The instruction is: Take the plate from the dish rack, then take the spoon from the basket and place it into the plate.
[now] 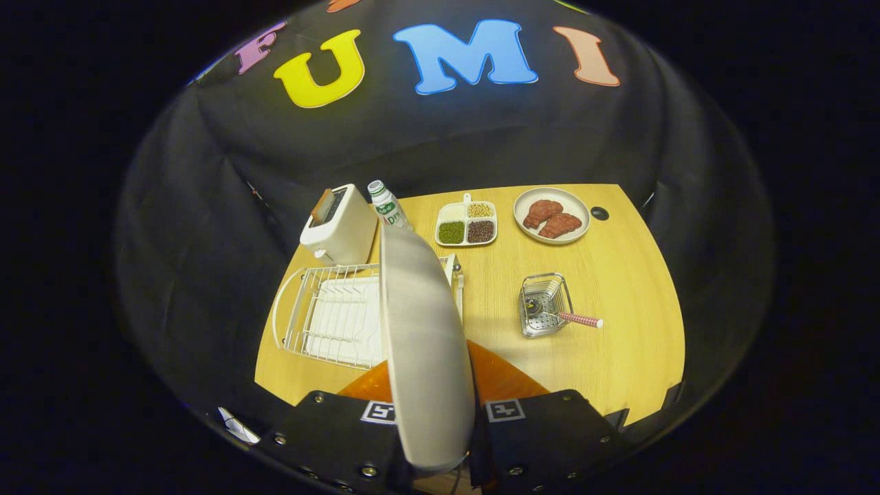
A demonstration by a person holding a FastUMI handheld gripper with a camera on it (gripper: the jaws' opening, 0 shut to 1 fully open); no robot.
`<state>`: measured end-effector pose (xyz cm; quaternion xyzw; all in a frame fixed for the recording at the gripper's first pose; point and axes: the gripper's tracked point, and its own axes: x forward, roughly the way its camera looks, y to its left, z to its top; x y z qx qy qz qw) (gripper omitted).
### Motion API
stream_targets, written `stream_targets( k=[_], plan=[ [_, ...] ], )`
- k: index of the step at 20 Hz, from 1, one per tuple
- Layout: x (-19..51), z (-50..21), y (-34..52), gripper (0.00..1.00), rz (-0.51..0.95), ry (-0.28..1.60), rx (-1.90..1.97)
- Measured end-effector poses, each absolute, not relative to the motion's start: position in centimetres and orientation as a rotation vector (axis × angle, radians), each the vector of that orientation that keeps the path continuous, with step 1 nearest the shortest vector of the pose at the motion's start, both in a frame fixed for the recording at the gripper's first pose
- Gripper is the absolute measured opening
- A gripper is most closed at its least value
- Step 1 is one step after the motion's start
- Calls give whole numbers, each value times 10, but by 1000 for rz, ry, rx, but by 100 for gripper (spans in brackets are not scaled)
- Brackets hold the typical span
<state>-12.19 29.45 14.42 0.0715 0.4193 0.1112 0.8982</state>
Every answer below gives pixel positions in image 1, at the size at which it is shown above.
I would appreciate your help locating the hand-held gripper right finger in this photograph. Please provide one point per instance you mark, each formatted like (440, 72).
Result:
(543, 447)

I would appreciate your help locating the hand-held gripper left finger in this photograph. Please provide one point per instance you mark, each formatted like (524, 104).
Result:
(344, 447)

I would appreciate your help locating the white divided tray of beans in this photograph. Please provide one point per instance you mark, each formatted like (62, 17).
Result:
(452, 212)

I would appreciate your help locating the white plastic bottle green label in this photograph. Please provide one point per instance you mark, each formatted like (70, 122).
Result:
(387, 206)

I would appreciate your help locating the black backdrop cloth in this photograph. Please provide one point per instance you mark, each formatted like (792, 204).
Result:
(206, 206)

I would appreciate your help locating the white toaster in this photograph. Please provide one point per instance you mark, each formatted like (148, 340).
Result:
(347, 237)

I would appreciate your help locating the brown toast slice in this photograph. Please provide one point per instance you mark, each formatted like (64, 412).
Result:
(322, 205)

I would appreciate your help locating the red meat piece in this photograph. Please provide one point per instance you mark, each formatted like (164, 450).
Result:
(542, 212)
(562, 225)

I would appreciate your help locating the cream plate with meat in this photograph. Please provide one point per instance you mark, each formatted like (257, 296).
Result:
(570, 199)

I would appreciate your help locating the beige round plate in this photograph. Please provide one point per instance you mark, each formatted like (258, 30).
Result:
(426, 344)

